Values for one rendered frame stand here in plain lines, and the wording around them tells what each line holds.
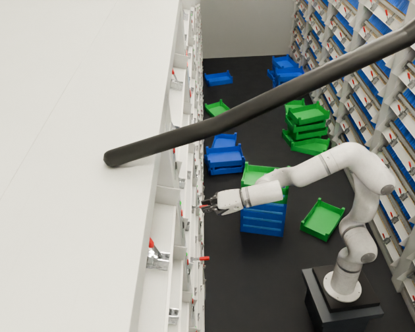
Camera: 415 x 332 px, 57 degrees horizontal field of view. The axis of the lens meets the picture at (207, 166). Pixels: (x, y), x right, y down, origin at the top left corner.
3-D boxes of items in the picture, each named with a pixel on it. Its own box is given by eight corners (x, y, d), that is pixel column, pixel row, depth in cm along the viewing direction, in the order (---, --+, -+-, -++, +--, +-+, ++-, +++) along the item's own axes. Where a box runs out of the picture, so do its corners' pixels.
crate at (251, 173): (289, 174, 258) (290, 165, 253) (288, 195, 242) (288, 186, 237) (245, 170, 263) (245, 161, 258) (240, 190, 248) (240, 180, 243)
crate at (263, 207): (287, 192, 268) (288, 184, 263) (285, 213, 252) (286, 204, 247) (244, 188, 273) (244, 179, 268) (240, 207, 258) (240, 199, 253)
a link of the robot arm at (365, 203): (346, 256, 178) (333, 231, 191) (371, 253, 178) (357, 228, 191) (367, 170, 148) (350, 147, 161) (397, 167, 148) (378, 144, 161)
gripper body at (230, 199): (248, 212, 156) (221, 218, 157) (245, 195, 164) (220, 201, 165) (243, 199, 151) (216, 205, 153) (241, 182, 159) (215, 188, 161)
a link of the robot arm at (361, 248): (356, 252, 194) (367, 219, 180) (372, 283, 179) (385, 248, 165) (332, 255, 193) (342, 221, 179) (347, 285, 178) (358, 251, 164)
